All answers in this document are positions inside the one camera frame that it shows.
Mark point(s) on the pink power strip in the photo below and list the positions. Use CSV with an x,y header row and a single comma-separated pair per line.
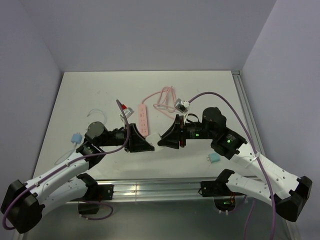
x,y
143,120

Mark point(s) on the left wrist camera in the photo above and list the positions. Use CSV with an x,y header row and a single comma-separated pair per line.
x,y
126,112

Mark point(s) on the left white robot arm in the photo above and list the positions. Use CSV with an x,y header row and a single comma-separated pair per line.
x,y
25,203

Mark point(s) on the blue plug adapter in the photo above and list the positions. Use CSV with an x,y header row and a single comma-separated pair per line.
x,y
76,138

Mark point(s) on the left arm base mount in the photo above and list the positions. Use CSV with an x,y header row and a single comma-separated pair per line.
x,y
100,192

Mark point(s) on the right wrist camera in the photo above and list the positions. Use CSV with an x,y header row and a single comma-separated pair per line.
x,y
182,105

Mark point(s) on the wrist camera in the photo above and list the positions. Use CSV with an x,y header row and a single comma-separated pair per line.
x,y
126,112
182,105

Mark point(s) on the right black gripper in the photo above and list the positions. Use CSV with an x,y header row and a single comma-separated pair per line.
x,y
171,138

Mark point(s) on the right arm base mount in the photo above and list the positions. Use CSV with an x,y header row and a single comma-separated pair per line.
x,y
224,199

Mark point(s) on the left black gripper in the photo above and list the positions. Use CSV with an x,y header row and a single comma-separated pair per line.
x,y
137,142

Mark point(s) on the teal plug adapter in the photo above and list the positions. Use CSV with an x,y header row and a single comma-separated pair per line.
x,y
213,158

